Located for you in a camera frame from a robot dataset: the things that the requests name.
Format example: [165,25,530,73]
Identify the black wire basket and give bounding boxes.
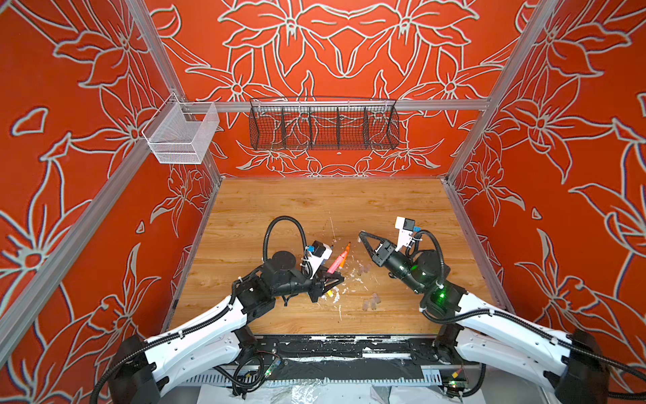
[249,97,400,152]

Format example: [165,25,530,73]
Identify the pink marker pen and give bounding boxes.
[327,252,343,274]

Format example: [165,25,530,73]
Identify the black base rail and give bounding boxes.
[209,334,480,368]

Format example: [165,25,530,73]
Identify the orange marker pen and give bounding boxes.
[339,242,352,269]

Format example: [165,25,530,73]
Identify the clear plastic bin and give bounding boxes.
[142,94,220,165]

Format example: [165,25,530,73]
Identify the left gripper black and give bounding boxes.
[273,264,343,301]

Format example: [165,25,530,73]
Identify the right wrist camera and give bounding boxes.
[395,216,418,252]

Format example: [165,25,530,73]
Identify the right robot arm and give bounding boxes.
[358,229,645,403]

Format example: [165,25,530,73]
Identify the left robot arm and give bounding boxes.
[89,215,344,403]

